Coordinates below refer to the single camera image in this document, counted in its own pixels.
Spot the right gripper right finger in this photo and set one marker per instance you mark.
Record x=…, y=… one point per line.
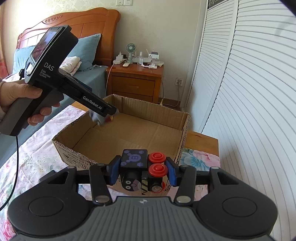
x=184, y=178

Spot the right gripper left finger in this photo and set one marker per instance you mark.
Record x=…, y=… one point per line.
x=101, y=175

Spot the black purple toy train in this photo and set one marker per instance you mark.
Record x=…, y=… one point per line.
x=142, y=172

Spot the grey elephant toy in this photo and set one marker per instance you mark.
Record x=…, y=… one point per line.
x=100, y=120

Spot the person's left hand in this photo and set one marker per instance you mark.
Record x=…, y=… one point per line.
x=11, y=91

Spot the pink floral quilt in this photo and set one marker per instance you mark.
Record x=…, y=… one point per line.
x=71, y=64

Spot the blue pillow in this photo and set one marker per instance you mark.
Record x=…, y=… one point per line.
x=85, y=49

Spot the blue-grey bed sheet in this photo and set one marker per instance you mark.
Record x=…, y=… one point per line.
x=94, y=78

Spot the brown cardboard box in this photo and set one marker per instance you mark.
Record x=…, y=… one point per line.
x=138, y=125

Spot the floral pink table cloth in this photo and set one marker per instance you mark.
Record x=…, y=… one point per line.
x=38, y=156

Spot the white power strip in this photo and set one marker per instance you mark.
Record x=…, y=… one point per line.
x=120, y=58

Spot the wooden bed headboard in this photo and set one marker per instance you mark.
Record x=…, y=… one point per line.
x=83, y=24

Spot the small green desk fan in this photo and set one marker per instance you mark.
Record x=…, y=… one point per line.
x=131, y=49

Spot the wooden nightstand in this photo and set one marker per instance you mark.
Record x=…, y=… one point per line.
x=135, y=81

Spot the clear spray bottle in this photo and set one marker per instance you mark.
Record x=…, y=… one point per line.
x=140, y=59

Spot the white louvered closet doors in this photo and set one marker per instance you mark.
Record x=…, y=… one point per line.
x=243, y=94

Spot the white phone stand gadget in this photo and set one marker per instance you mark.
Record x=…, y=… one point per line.
x=155, y=62

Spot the wall power outlet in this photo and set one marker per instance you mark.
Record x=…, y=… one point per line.
x=179, y=82

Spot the wall light switch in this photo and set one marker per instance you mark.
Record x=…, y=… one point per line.
x=124, y=2

